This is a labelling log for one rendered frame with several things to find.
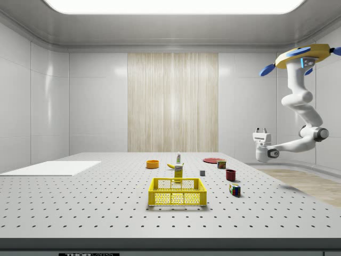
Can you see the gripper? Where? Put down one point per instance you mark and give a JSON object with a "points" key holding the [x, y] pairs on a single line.
{"points": [[262, 138]]}

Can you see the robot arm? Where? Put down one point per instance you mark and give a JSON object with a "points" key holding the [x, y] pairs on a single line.
{"points": [[309, 113]]}

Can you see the red mug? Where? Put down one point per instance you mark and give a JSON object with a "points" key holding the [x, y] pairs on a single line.
{"points": [[230, 175]]}

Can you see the flat-sided can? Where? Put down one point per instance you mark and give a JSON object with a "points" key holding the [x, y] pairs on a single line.
{"points": [[221, 164]]}

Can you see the red plate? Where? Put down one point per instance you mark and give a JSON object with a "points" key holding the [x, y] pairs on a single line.
{"points": [[210, 160]]}

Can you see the puzzle cube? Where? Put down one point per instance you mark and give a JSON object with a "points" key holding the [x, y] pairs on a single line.
{"points": [[235, 190]]}

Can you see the small white bottle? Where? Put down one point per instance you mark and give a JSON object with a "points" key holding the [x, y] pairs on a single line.
{"points": [[178, 158]]}

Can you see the yellow white carton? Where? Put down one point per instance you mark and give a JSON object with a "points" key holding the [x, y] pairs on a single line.
{"points": [[178, 171]]}

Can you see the drone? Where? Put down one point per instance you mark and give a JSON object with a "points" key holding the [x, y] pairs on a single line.
{"points": [[306, 54]]}

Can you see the banana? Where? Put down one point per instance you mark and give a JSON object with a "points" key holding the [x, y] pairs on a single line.
{"points": [[171, 166]]}

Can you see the yellow basket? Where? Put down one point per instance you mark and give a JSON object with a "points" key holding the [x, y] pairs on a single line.
{"points": [[177, 198]]}

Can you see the yellow bowl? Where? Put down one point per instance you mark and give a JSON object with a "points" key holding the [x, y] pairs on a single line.
{"points": [[152, 164]]}

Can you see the white board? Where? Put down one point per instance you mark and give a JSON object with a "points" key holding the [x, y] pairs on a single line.
{"points": [[50, 168]]}

